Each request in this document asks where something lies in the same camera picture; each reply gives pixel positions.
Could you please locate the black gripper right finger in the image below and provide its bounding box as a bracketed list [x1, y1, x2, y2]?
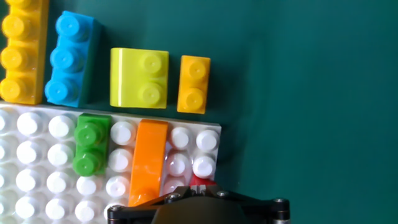
[198, 185, 292, 224]

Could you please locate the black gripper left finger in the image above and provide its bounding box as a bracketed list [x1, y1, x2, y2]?
[107, 185, 193, 224]

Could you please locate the orange curved block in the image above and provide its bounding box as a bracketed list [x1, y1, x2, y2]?
[127, 119, 169, 208]

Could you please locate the small red block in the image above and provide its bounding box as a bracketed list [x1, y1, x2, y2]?
[189, 174, 217, 187]

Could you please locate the green two-stud block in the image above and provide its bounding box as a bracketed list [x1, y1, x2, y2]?
[72, 113, 112, 177]

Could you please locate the white studded baseplate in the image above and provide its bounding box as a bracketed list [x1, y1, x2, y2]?
[0, 101, 222, 224]

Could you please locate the green table mat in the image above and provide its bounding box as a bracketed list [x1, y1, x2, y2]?
[0, 0, 398, 224]

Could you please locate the lime yellow sloped block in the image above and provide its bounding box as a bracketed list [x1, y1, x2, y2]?
[109, 47, 170, 110]

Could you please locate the orange-yellow two-stud block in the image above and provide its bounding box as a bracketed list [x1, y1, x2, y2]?
[177, 55, 211, 115]

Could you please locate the blue three-stud block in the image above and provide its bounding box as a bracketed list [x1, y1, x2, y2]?
[44, 10, 102, 108]

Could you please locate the orange-yellow four-stud block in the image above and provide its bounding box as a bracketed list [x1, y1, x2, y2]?
[0, 0, 50, 106]

